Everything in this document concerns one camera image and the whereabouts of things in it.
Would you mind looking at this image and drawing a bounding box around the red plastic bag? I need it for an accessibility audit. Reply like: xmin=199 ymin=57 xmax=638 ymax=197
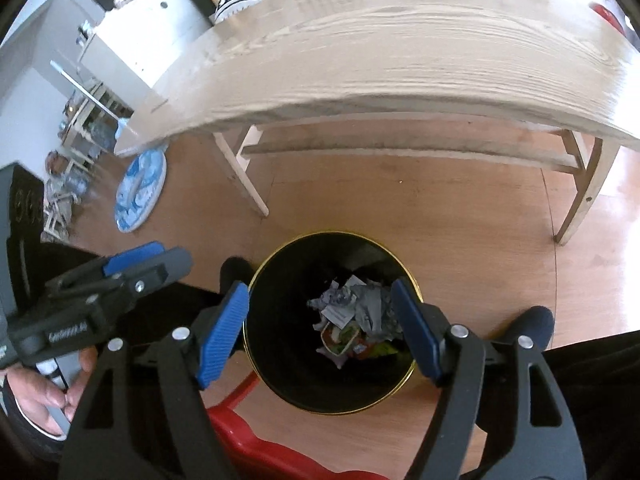
xmin=589 ymin=2 xmax=626 ymax=36

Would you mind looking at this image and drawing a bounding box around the black round trash bin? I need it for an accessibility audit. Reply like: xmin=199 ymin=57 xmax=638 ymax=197
xmin=243 ymin=232 xmax=419 ymax=415

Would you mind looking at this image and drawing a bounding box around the left hand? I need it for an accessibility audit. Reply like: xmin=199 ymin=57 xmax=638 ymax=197
xmin=6 ymin=347 xmax=98 ymax=437

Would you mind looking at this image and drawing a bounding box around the trash pile in bin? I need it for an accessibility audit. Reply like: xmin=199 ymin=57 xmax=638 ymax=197
xmin=307 ymin=274 xmax=409 ymax=370

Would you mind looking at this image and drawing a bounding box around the blue round floor cushion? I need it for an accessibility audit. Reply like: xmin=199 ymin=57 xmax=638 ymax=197
xmin=114 ymin=146 xmax=168 ymax=233

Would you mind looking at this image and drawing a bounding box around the wooden shelf rack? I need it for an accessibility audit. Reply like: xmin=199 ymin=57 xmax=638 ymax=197
xmin=58 ymin=82 xmax=132 ymax=181

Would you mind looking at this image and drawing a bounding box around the red plastic stool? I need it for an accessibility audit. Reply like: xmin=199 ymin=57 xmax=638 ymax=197
xmin=206 ymin=372 xmax=384 ymax=480

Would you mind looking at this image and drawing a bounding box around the wooden table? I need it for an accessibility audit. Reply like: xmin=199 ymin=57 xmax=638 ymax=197
xmin=115 ymin=0 xmax=639 ymax=244

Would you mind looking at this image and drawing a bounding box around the white cabinet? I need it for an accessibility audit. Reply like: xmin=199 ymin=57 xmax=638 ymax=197
xmin=79 ymin=0 xmax=212 ymax=110

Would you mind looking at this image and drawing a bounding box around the right dark foot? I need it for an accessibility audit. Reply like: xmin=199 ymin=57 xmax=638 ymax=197
xmin=496 ymin=306 xmax=555 ymax=350

